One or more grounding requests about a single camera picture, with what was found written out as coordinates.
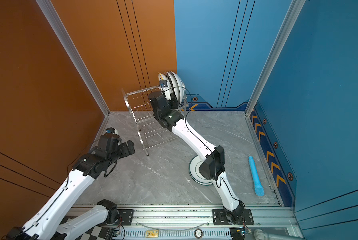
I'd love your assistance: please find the chrome wire dish rack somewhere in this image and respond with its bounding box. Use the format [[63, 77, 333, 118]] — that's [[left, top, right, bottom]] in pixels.
[[122, 86, 177, 156]]

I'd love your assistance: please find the yellow rim dotted plate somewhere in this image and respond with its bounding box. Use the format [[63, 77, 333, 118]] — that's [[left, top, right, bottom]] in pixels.
[[158, 73, 169, 91]]

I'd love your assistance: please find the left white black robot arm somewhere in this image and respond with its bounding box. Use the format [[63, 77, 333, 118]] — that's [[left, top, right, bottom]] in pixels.
[[2, 132, 135, 240]]

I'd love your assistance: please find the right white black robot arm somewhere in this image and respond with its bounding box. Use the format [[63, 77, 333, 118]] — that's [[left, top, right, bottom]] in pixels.
[[149, 91, 246, 225]]

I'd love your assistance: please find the large white plate black rim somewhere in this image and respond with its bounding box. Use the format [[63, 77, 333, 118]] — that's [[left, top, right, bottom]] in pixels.
[[168, 71, 186, 104]]

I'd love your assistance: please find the black white checkerboard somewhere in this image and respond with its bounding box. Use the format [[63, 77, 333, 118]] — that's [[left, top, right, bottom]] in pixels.
[[77, 226, 111, 240]]

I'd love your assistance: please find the light blue toy microphone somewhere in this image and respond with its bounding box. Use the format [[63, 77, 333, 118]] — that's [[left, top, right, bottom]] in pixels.
[[248, 156, 265, 197]]

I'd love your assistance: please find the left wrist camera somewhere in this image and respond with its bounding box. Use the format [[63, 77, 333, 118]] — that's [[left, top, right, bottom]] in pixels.
[[106, 127, 119, 135]]

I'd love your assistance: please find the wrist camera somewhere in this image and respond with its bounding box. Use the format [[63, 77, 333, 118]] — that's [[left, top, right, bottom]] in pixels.
[[159, 80, 168, 89], [106, 127, 119, 135]]

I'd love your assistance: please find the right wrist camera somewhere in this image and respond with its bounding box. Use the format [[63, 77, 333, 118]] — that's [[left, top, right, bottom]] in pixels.
[[159, 80, 168, 89]]

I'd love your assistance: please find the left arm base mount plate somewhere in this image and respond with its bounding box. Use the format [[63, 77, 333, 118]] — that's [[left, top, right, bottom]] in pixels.
[[114, 209, 134, 227]]

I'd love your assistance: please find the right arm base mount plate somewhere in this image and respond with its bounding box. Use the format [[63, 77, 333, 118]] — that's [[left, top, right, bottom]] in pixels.
[[212, 209, 255, 226]]

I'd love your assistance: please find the aluminium front rail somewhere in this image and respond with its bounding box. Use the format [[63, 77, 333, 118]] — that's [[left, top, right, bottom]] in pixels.
[[97, 204, 304, 240]]

